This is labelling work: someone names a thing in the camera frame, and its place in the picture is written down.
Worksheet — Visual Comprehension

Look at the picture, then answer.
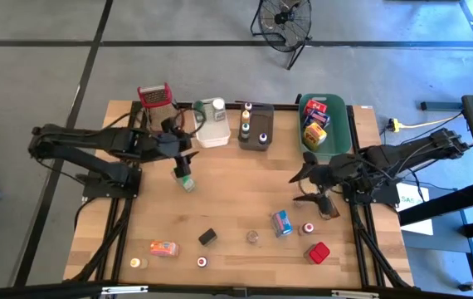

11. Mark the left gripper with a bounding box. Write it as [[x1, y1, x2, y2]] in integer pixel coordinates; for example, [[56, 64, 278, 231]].
[[140, 128, 199, 178]]

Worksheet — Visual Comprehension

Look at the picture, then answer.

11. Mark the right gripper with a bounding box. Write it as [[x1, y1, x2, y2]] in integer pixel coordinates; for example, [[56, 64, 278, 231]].
[[288, 151, 366, 215]]

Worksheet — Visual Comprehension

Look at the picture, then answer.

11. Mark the green mini cereal box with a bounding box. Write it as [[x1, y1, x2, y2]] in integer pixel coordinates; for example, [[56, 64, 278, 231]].
[[171, 172, 197, 194]]

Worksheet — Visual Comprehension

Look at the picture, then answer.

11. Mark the yellow mini cereal box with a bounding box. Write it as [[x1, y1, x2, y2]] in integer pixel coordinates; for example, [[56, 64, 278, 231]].
[[301, 122, 328, 151]]

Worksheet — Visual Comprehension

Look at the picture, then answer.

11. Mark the blue Frosted Flakes box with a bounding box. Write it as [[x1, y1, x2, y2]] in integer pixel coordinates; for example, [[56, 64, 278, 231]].
[[305, 110, 331, 129]]

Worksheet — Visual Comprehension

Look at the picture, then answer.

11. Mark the white-lidded spice jar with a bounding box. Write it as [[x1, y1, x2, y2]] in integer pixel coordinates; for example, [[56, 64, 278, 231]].
[[211, 97, 227, 122]]

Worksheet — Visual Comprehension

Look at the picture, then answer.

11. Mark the red spice tin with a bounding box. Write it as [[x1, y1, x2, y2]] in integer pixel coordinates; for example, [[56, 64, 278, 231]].
[[304, 241, 332, 266]]

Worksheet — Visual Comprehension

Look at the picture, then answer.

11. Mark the red mini cereal box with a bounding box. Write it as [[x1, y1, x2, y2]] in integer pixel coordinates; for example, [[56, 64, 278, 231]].
[[302, 98, 328, 116]]

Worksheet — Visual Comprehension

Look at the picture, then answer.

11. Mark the white plastic bin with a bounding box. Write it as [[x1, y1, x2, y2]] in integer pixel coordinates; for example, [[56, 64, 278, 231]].
[[192, 96, 232, 150]]

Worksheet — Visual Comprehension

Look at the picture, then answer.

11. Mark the green plastic bin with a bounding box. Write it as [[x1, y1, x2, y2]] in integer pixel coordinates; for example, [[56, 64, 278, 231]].
[[297, 93, 353, 161]]

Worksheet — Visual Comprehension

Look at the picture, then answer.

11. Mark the blue Rice Krispies box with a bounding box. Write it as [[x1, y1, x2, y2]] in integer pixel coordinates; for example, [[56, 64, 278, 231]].
[[271, 208, 295, 239]]

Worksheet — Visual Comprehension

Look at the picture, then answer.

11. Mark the green-lidded spice jar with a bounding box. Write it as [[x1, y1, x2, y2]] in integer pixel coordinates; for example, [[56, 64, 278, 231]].
[[193, 100, 207, 124]]

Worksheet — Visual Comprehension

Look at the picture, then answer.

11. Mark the grey plastic bin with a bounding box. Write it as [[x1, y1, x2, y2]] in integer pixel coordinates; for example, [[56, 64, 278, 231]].
[[237, 102, 275, 151]]

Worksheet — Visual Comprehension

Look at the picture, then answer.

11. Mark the green black pepper tin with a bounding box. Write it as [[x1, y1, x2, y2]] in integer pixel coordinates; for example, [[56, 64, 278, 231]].
[[197, 228, 218, 248]]

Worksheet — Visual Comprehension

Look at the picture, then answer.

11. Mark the orange mini cereal box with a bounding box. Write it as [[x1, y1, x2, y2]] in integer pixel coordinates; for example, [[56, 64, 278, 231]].
[[149, 240, 180, 258]]

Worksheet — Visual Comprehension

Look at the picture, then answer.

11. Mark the white paper sheet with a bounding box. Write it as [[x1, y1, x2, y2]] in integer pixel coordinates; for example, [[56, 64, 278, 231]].
[[396, 182, 435, 236]]

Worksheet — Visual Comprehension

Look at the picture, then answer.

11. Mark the grey metal bar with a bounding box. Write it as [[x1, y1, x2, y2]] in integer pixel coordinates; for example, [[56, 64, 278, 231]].
[[421, 100, 464, 112]]

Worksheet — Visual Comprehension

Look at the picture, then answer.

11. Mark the black floor fan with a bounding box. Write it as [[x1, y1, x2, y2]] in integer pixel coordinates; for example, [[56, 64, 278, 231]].
[[249, 0, 313, 71]]

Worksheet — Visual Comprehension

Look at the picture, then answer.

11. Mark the black crossbar with silver brackets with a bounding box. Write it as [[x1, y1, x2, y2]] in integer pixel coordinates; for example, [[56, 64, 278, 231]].
[[0, 280, 473, 299]]

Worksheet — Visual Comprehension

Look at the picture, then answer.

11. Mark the black table frame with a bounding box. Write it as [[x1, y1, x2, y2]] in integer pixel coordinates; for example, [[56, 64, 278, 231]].
[[64, 100, 414, 292]]

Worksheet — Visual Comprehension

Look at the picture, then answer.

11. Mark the yellow extension cord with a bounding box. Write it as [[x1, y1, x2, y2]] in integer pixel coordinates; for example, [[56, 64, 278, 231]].
[[388, 110, 466, 134]]

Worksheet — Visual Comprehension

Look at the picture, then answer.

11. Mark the black cable bundle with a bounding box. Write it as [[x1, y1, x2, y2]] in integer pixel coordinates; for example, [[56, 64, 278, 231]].
[[352, 205, 412, 290], [68, 198, 134, 284]]

